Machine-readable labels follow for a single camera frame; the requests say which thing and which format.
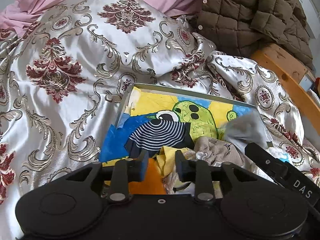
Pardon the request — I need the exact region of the beige burlap drawstring pouch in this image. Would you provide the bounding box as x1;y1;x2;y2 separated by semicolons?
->
194;136;250;173

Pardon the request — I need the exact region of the grey cloth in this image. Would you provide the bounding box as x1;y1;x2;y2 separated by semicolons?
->
220;111;273;148

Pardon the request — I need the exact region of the orange cloth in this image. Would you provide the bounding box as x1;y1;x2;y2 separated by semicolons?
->
129;157;168;195

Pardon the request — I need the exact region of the white cloth with blue print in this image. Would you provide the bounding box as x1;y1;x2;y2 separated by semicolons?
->
266;146;290;163

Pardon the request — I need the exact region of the floral patterned satin blanket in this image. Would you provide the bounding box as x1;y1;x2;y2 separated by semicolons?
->
0;0;320;240

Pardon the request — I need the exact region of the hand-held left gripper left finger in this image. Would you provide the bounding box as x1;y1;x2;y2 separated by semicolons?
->
65;150;150;204

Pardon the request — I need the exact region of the wooden bed frame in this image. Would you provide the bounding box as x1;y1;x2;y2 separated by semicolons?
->
250;42;320;140

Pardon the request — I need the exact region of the brown quilted puffer jacket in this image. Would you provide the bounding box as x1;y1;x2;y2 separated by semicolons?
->
190;0;313;68

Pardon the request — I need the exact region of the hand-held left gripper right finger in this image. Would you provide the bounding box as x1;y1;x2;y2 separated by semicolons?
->
175;150;258;204

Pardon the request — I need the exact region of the navy white striped sock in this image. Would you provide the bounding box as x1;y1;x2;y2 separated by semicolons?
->
124;119;195;159

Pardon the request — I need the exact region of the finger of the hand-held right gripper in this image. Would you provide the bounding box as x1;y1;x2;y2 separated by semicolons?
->
244;142;288;182

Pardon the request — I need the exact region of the yellow cloth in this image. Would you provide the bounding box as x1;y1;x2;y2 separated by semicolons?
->
156;146;198;178

